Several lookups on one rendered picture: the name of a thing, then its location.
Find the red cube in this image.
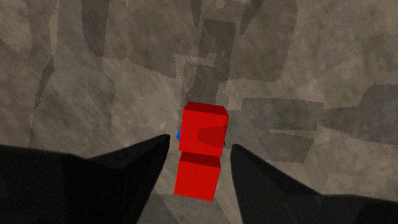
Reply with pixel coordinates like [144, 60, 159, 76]
[174, 151, 221, 202]
[179, 101, 229, 157]

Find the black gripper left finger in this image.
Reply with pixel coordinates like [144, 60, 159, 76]
[0, 134, 170, 224]

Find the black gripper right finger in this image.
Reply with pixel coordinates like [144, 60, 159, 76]
[230, 144, 398, 224]

